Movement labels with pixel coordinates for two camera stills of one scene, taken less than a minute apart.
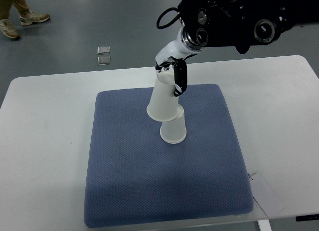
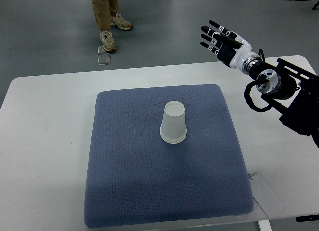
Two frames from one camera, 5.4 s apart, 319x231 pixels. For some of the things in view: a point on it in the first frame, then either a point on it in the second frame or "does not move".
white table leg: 264,225 does not move
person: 27,17 to 105,5
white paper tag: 264,196 does not move
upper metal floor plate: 103,50 does not move
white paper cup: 163,105 to 173,129
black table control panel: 307,217 does not move
